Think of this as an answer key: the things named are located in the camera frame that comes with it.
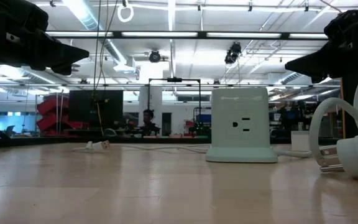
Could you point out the overhead frame bar with lights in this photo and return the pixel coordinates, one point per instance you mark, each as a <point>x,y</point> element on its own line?
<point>166,34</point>

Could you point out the black table frame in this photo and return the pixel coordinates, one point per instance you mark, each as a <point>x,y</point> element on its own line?
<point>42,142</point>

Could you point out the pale green power strip cube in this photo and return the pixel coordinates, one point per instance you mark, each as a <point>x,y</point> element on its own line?
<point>241,124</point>

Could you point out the distant black rig frame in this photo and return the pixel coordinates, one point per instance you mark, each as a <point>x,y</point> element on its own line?
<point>148,102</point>

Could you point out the person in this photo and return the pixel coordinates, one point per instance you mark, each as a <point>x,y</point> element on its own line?
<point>148,123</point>

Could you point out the distant blue bin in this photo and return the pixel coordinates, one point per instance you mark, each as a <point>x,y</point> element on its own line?
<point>204,118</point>

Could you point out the black screen panel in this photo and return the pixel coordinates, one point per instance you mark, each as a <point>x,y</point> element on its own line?
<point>85,105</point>

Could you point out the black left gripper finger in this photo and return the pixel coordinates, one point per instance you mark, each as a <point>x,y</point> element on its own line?
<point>64,54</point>
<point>62,69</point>

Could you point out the white USB power adapter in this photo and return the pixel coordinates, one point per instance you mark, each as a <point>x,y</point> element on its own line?
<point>300,140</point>

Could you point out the red storage rack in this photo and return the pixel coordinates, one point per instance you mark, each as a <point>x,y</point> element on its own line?
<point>53,115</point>

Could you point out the black ceiling spotlight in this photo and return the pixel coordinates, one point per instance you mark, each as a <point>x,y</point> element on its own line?
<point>154,56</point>
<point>232,54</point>

